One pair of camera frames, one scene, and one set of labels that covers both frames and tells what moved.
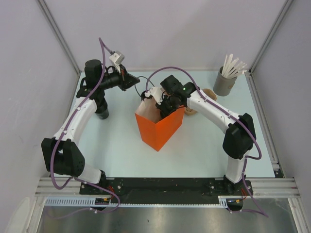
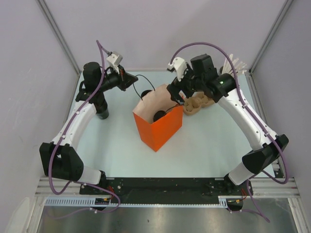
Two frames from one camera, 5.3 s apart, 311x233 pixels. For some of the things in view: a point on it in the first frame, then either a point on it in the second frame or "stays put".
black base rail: x=164 y=190 stays put
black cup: x=102 y=111 stays put
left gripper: x=126 y=80 stays put
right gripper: x=162 y=106 -> x=174 y=89
